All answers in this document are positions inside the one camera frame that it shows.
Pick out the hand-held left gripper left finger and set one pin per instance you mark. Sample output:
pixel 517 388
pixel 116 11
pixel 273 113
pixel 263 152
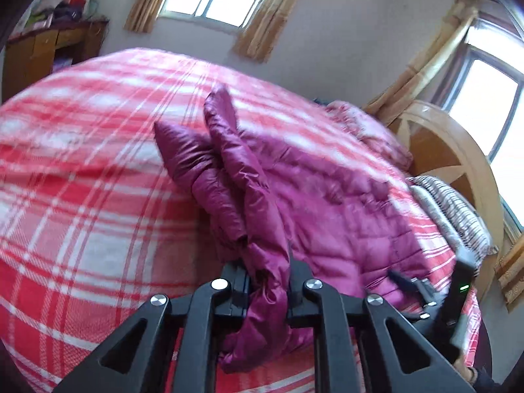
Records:
pixel 235 294

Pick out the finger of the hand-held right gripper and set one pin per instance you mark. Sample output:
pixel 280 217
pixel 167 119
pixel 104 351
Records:
pixel 413 284
pixel 423 321

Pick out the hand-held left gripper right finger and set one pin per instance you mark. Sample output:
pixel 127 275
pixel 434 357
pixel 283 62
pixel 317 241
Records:
pixel 299 294

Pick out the magenta down jacket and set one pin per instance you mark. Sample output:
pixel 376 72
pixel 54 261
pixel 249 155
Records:
pixel 327 213

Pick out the person's right forearm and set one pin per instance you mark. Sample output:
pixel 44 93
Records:
pixel 487 382

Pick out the purple clothes pile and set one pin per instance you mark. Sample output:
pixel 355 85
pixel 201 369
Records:
pixel 67 11

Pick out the person's right hand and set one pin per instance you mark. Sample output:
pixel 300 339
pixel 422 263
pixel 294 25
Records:
pixel 464 368

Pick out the patterned beige curtain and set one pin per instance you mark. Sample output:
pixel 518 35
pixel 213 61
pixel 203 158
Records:
pixel 511 274

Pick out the striped pillow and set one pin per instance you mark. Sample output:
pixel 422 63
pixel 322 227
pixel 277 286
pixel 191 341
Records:
pixel 460 208

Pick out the wooden headboard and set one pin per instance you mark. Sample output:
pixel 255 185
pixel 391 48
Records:
pixel 450 151

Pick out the red plaid bedsheet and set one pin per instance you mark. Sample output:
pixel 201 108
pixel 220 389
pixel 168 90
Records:
pixel 82 192

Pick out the tall window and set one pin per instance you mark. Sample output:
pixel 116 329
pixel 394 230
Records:
pixel 491 110

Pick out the long beige curtain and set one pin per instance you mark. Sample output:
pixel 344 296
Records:
pixel 434 53

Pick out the wooden desk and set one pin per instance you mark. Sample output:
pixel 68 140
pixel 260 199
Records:
pixel 32 53

